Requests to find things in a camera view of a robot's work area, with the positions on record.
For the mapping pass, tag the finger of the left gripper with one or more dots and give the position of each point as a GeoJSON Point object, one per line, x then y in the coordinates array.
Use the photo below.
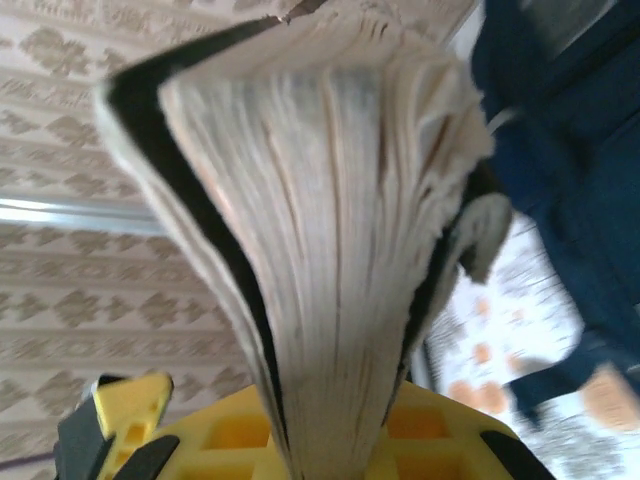
{"type": "Point", "coordinates": [130, 400]}

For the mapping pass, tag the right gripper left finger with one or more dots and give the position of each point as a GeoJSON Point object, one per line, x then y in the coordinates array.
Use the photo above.
{"type": "Point", "coordinates": [225, 440]}

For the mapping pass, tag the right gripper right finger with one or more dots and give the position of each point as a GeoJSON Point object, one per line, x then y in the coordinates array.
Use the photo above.
{"type": "Point", "coordinates": [440, 440]}

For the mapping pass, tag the black cover book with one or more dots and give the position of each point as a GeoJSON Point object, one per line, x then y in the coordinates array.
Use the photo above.
{"type": "Point", "coordinates": [325, 200]}

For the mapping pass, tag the navy blue backpack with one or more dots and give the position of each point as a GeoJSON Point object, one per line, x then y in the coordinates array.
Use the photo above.
{"type": "Point", "coordinates": [575, 175]}

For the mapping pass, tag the aluminium frame post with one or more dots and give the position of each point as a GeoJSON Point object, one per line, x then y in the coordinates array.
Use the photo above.
{"type": "Point", "coordinates": [75, 215]}

